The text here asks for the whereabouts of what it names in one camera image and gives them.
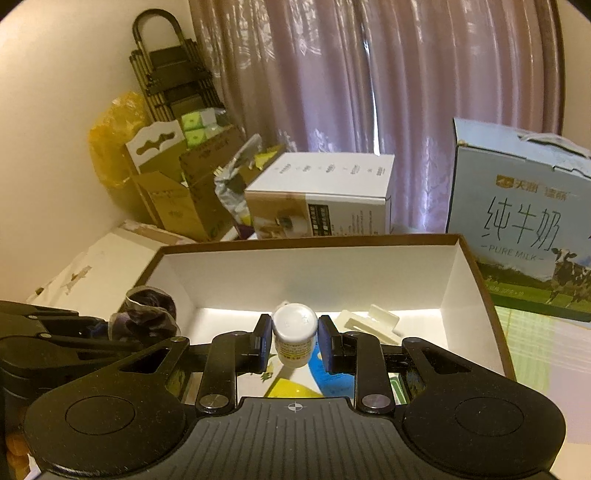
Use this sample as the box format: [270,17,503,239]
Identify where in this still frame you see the green and white box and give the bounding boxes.
[387,369,411,406]

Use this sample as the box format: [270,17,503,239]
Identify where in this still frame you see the person's left hand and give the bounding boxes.
[6,431,37,474]

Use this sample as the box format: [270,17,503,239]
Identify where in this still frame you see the dark hair scrunchie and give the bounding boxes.
[108,285,181,348]

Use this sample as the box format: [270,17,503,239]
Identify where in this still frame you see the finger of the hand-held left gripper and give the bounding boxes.
[0,300,115,336]
[41,331,145,355]

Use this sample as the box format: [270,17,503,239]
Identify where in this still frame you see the white pill bottle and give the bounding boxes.
[271,301,319,368]

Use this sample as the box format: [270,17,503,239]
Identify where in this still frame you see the yellow plastic bag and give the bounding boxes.
[88,91,153,190]

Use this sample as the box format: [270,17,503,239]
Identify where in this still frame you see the dark folding rack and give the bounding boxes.
[130,11,222,121]

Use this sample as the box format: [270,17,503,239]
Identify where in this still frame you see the brown cardboard box white inside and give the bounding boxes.
[124,233,517,407]

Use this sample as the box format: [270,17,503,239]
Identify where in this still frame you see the white appliance box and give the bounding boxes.
[244,152,396,240]

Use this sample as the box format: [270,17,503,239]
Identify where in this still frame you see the white hair clip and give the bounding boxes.
[333,304,402,346]

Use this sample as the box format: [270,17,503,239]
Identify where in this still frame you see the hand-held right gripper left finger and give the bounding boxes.
[115,314,273,416]

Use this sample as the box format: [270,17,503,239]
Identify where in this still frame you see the open tan cardboard box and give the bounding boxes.
[130,124,247,243]

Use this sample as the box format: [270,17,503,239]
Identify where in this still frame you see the light blue cow milk carton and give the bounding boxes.
[445,117,591,321]

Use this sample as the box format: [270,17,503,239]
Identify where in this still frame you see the pink curtain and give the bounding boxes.
[187,0,568,232]

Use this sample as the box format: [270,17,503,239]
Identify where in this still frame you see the silver plastic bag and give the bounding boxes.
[212,134,264,227]

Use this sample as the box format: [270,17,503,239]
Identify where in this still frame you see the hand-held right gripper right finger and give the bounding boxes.
[318,315,476,416]

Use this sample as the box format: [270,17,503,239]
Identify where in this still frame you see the flat torn cardboard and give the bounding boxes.
[117,220,199,245]

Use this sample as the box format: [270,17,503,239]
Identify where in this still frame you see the stack of green tissue packs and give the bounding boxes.
[180,107,232,146]

